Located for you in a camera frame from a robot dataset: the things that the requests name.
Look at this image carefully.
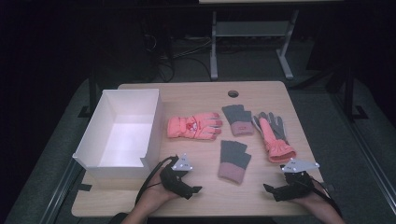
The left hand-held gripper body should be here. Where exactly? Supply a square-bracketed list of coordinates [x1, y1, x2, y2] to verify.
[159, 153, 196, 195]

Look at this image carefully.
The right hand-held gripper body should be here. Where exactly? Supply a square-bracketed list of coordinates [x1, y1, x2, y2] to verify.
[277, 158, 320, 201]

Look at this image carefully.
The pink grey-palm winter glove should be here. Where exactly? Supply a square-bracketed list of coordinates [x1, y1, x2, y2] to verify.
[251, 111, 297, 164]

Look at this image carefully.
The grey pink fingerless glove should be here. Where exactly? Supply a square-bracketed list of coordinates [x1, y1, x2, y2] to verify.
[218, 139, 252, 185]
[221, 104, 255, 137]

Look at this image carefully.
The pink printed winter glove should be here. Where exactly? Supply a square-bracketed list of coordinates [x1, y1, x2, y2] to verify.
[166, 111, 223, 141]

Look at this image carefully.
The white box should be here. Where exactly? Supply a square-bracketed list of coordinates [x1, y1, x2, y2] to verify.
[72, 88, 164, 180]

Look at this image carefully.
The person's right hand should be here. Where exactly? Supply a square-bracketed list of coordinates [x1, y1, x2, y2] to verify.
[290, 179, 331, 212]

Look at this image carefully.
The person's left hand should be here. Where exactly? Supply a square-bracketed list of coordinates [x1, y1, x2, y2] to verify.
[135, 167, 181, 217]

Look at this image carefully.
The black metal stand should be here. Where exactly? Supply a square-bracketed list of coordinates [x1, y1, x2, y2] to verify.
[341, 63, 369, 123]
[78, 62, 98, 119]

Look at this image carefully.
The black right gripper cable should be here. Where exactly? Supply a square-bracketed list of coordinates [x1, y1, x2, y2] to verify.
[311, 178, 344, 217]

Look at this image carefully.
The metal floor rail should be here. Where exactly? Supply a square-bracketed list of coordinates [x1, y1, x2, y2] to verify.
[38, 158, 83, 224]
[330, 92, 396, 208]

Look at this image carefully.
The tangle of floor cables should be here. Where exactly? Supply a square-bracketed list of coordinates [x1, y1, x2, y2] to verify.
[141, 32, 213, 83]

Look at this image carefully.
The white metal table frame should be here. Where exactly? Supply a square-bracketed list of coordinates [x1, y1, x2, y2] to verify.
[209, 8, 300, 81]

